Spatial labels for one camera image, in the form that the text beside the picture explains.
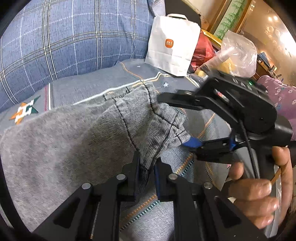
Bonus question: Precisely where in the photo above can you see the grey patterned bed sheet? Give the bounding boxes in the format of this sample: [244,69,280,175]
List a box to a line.
[1,59,230,240]

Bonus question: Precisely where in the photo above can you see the gold framed bamboo picture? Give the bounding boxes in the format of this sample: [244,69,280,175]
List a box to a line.
[208,0,256,40]

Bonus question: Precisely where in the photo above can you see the purple floral cloth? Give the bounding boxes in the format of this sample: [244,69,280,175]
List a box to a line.
[257,75,296,141]

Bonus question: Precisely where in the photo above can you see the white paper shopping bag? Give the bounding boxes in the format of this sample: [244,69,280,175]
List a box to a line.
[145,14,201,77]

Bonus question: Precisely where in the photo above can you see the person's right hand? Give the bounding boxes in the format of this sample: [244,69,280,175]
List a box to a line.
[228,147,293,229]

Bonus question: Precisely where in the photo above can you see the clear plastic bag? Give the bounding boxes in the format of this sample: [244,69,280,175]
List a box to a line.
[195,31,257,78]

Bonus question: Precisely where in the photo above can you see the blue plaid pillow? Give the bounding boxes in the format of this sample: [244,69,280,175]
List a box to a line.
[1,1,165,110]

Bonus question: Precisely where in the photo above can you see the grey denim pants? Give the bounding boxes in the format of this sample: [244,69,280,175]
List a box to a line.
[1,83,190,231]

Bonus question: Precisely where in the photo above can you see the red plastic bag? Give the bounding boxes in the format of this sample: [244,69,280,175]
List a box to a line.
[191,31,215,71]

